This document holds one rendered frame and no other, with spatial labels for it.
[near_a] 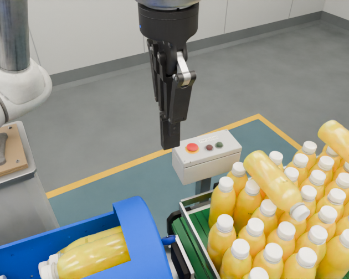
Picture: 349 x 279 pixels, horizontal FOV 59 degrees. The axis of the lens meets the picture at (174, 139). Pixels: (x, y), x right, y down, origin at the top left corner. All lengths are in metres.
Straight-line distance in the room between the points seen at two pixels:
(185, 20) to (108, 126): 2.53
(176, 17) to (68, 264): 0.48
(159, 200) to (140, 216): 1.59
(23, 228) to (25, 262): 0.49
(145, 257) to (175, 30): 0.40
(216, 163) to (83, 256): 0.51
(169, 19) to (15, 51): 0.75
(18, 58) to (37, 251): 0.58
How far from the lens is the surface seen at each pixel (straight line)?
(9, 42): 1.05
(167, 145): 0.52
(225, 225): 0.78
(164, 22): 0.38
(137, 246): 0.61
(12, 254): 0.86
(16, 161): 1.16
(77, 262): 0.66
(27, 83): 1.13
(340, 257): 0.88
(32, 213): 1.30
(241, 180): 0.93
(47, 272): 0.68
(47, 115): 3.19
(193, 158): 0.93
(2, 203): 1.24
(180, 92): 0.41
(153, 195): 2.25
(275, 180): 0.81
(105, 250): 0.65
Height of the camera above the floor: 1.75
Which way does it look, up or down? 41 degrees down
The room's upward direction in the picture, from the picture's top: straight up
